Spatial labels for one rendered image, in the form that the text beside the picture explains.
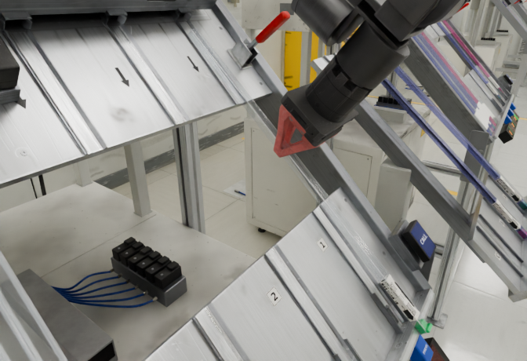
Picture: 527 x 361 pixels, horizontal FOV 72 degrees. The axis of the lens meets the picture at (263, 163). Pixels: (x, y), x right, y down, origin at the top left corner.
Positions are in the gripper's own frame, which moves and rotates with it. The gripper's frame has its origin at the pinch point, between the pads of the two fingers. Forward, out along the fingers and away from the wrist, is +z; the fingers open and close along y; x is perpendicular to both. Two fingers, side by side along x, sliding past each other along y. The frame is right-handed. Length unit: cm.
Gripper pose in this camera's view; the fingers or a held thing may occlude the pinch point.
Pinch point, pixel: (283, 148)
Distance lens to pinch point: 49.7
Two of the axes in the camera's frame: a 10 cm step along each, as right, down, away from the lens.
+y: -5.8, 3.4, -7.4
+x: 6.3, 7.6, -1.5
